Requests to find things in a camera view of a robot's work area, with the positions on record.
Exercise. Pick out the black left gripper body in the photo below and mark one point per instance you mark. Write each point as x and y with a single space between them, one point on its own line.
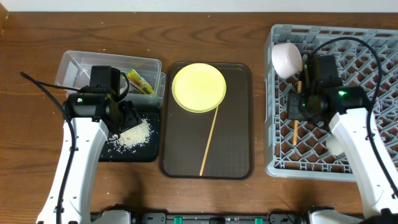
130 117

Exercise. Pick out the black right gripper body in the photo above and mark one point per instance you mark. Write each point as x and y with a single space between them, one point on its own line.
294 106

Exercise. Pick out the rice food scraps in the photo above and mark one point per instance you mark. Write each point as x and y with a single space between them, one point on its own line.
129 140

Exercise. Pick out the green orange snack wrapper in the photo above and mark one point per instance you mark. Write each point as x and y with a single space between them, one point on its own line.
139 83

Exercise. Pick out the white green cup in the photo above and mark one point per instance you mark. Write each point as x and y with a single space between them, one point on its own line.
333 145

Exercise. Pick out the pink shallow bowl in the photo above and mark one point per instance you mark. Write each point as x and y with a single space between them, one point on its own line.
286 60

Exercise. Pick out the yellow plate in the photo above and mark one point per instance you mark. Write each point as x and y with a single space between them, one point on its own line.
199 87

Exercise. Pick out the wooden chopstick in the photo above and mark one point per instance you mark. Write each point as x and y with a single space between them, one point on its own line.
296 122
208 142

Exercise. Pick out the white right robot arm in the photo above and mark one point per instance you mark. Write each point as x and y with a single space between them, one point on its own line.
347 112

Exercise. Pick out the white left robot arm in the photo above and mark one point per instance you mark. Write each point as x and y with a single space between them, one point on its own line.
92 114

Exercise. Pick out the clear plastic waste bin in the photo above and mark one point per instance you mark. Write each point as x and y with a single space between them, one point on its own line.
75 71

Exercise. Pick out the black waste tray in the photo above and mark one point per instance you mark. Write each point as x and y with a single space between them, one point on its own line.
146 153

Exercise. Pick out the grey dishwasher rack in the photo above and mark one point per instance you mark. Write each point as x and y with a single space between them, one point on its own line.
309 158

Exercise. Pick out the dark brown serving tray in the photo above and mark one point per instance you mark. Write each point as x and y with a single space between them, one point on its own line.
185 134

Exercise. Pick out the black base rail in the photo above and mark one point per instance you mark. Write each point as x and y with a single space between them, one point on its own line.
275 216

